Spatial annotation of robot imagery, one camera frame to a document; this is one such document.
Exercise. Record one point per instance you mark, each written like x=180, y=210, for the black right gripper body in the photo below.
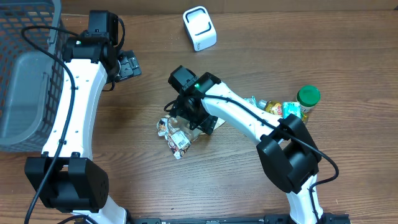
x=199, y=117

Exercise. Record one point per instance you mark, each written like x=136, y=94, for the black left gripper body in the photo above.
x=129, y=67

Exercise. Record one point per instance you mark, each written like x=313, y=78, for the beige brown snack bag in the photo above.
x=177, y=134

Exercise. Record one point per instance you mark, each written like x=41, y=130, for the teal wet wipes pack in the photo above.
x=251, y=100

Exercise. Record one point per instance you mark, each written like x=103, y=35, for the yellow drink bottle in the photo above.
x=275, y=107

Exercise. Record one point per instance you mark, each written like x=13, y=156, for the teal tissue pack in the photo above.
x=291, y=107

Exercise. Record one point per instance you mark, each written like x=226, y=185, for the green lidded cup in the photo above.
x=308, y=97

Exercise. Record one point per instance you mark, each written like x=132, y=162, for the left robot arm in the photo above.
x=64, y=176

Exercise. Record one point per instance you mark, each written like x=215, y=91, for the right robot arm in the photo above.
x=288, y=154

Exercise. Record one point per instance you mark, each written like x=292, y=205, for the white barcode scanner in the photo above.
x=199, y=28

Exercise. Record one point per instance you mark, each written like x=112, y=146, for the dark grey plastic basket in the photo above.
x=31, y=81

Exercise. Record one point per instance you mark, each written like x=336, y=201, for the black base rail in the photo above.
x=327, y=218

